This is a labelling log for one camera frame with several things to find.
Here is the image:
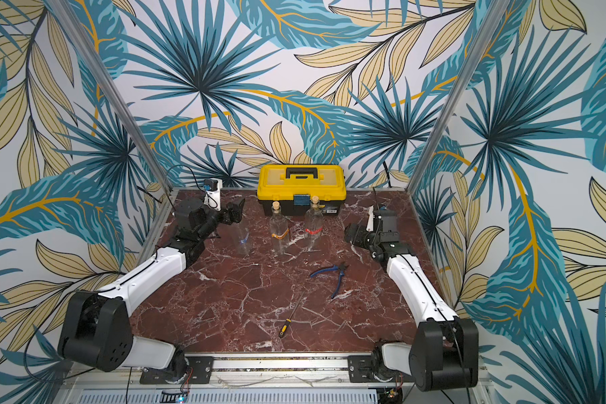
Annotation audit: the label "glass bottle blue label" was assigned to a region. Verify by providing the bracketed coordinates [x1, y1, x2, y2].
[231, 222, 253, 256]

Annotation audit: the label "glass bottle orange label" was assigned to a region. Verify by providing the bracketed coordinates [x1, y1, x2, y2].
[269, 201, 290, 255]

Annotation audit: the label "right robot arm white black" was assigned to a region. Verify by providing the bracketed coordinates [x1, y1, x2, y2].
[344, 206, 480, 392]

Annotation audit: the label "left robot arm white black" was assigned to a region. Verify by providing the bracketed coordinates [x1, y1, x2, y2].
[57, 200, 245, 383]

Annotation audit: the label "glass bottle red label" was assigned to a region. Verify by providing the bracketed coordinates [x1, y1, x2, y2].
[305, 196, 324, 250]

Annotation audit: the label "orange label sticker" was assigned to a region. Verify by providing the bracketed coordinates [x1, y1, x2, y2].
[271, 229, 290, 240]

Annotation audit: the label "yellow black toolbox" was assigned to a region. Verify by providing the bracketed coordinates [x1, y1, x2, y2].
[257, 164, 347, 216]

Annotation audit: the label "yellow black screwdriver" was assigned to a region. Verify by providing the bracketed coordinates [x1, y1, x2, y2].
[279, 295, 306, 338]

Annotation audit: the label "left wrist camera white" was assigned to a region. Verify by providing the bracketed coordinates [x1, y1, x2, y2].
[203, 178, 222, 211]

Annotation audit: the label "blue handled cutting pliers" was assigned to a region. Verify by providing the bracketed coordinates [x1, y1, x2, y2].
[309, 263, 349, 301]

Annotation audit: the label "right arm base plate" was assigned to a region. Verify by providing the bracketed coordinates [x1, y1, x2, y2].
[347, 355, 415, 383]

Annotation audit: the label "aluminium front rail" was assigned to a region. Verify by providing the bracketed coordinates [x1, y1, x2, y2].
[55, 352, 491, 404]

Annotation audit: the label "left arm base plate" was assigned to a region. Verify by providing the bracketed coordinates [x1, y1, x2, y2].
[140, 355, 214, 385]

